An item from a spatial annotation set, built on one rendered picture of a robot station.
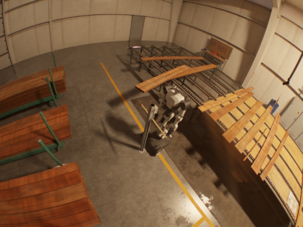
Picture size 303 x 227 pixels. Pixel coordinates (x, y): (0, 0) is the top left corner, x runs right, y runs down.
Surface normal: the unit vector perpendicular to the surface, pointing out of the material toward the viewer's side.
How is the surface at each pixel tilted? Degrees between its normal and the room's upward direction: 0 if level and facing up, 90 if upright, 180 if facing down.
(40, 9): 86
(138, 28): 90
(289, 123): 90
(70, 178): 0
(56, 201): 0
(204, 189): 0
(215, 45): 90
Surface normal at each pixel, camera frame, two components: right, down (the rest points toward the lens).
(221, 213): 0.18, -0.70
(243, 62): -0.82, 0.26
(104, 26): 0.56, 0.63
